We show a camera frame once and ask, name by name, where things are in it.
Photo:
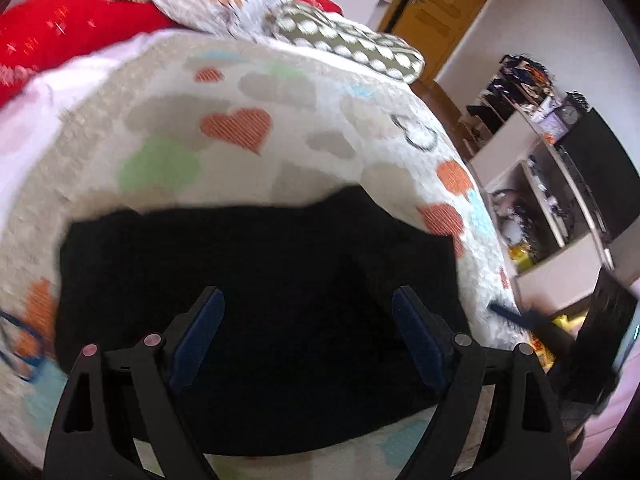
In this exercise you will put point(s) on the wooden door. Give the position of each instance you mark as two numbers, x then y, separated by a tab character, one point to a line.
435	5

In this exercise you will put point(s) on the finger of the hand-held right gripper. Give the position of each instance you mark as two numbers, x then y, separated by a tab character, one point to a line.
515	317

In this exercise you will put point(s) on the olive pillow with white dots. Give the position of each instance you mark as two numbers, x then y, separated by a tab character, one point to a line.
350	40

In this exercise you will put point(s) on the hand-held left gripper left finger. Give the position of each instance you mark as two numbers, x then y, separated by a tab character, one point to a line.
197	340

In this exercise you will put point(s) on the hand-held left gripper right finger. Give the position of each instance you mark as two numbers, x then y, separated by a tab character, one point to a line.
417	340

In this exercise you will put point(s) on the black pants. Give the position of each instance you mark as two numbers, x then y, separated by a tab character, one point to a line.
280	270

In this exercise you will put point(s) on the heart patterned quilt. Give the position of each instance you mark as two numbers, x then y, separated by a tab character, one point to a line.
210	125

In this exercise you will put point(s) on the black screen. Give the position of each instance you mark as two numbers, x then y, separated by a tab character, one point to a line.
605	170

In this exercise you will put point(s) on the white shelf unit with clutter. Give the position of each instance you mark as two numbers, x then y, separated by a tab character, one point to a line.
540	200

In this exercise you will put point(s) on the white bed sheet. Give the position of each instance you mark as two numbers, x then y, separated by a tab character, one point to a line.
30	110

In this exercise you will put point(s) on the red embroidered pillow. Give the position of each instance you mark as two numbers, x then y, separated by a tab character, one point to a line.
60	25

